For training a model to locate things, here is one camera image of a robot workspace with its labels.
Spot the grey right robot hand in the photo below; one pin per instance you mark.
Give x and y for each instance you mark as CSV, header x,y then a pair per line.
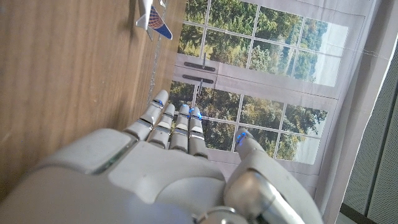
x,y
149,174

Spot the printed window backdrop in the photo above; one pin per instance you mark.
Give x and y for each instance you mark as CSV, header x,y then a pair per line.
x,y
280,74

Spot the white toy airplane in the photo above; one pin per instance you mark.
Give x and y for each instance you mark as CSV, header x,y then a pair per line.
x,y
157,21

